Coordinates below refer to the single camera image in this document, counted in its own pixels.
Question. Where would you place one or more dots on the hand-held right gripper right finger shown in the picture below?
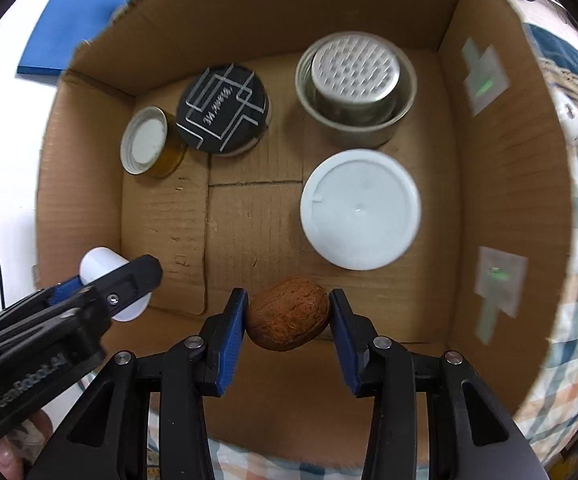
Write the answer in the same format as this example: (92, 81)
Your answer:
(343, 342)

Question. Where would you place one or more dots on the jar with black patterned lid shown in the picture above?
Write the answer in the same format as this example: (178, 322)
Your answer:
(221, 105)

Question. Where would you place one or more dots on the cardboard box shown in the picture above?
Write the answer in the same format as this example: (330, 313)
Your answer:
(249, 210)

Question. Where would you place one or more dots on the person's left hand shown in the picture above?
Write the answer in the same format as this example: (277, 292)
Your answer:
(6, 452)

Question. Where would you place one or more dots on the amber jar with white lid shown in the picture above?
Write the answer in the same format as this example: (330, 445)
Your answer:
(144, 142)

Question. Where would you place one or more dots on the small white cylinder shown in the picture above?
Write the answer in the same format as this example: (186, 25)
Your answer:
(100, 261)

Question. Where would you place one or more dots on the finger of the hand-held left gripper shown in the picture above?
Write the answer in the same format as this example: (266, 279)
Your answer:
(69, 286)
(131, 277)

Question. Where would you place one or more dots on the steel cup with perforated lid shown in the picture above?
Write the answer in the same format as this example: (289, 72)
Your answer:
(354, 75)

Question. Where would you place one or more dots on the small white round device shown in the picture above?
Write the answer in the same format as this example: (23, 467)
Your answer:
(569, 117)

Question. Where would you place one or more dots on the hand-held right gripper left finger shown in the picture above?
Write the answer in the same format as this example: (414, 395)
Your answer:
(231, 342)

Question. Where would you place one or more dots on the white round lidded container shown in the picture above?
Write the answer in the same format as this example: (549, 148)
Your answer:
(361, 207)

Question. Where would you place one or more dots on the blue foam mat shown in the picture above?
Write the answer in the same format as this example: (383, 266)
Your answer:
(76, 25)

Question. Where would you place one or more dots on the brown walnut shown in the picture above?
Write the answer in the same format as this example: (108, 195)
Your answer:
(289, 312)

